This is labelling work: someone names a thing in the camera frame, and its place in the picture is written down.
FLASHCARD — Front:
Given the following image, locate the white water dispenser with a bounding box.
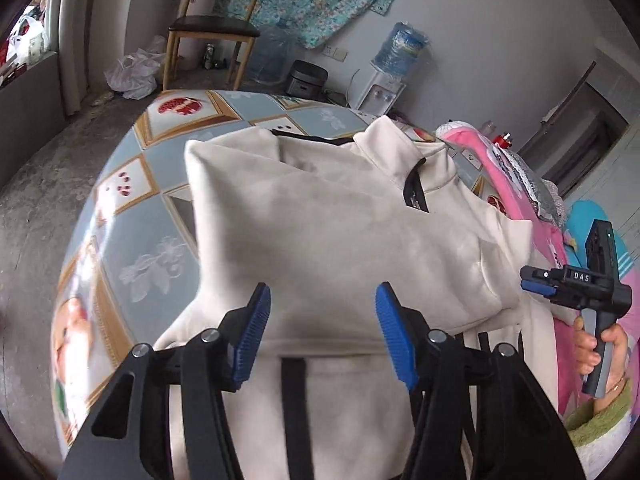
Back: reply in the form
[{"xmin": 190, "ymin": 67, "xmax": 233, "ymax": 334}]
[{"xmin": 357, "ymin": 57, "xmax": 406, "ymax": 116}]

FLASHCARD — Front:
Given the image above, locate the grey wooden door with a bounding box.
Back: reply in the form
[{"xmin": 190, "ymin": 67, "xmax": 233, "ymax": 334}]
[{"xmin": 515, "ymin": 47, "xmax": 631, "ymax": 201}]

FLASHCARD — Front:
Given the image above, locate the white handled plastic bag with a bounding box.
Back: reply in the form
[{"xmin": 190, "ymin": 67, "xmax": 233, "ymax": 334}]
[{"xmin": 10, "ymin": 15, "xmax": 51, "ymax": 58}]

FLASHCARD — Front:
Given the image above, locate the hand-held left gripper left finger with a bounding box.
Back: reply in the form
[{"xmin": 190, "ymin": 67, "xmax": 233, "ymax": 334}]
[{"xmin": 60, "ymin": 282, "xmax": 272, "ymax": 480}]

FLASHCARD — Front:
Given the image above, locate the blue pillow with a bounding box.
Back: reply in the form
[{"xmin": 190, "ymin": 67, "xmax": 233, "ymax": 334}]
[{"xmin": 565, "ymin": 200, "xmax": 632, "ymax": 281}]

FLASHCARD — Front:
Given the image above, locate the black rice cooker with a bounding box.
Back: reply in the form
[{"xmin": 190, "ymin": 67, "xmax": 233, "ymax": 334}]
[{"xmin": 285, "ymin": 60, "xmax": 328, "ymax": 101}]

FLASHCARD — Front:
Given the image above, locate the person's right hand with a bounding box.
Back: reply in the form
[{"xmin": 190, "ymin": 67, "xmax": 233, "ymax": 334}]
[{"xmin": 572, "ymin": 312, "xmax": 630, "ymax": 401}]

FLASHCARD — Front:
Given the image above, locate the fruit print tablecloth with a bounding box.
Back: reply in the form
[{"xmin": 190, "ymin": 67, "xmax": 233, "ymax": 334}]
[{"xmin": 50, "ymin": 89, "xmax": 506, "ymax": 453}]

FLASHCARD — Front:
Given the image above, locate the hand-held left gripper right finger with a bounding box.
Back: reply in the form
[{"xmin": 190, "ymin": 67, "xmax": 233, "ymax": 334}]
[{"xmin": 375, "ymin": 281, "xmax": 586, "ymax": 480}]

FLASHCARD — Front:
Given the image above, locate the wooden chair dark seat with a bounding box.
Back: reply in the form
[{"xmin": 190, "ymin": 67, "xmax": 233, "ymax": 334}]
[{"xmin": 162, "ymin": 0, "xmax": 275, "ymax": 92}]

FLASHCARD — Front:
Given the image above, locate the empty clear water jug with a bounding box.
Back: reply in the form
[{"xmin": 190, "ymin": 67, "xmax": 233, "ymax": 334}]
[{"xmin": 247, "ymin": 17, "xmax": 296, "ymax": 86}]

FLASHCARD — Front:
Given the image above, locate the cream zip jacket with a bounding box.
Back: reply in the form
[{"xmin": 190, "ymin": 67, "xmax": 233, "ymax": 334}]
[{"xmin": 152, "ymin": 115, "xmax": 566, "ymax": 480}]

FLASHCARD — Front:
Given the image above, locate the blue water dispenser bottle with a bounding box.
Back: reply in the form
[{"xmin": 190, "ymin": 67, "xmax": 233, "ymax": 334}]
[{"xmin": 375, "ymin": 21, "xmax": 431, "ymax": 78}]

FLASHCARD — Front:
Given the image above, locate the person's right forearm green sleeve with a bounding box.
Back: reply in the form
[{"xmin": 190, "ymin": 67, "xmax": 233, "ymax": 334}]
[{"xmin": 565, "ymin": 385, "xmax": 638, "ymax": 453}]

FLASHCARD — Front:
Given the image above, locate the grey panel under window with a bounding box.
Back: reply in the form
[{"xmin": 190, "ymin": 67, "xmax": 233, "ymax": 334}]
[{"xmin": 0, "ymin": 52, "xmax": 68, "ymax": 176}]

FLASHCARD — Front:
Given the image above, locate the pink floral blanket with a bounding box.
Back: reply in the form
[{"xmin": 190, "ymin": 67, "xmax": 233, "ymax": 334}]
[{"xmin": 435, "ymin": 120, "xmax": 626, "ymax": 421}]

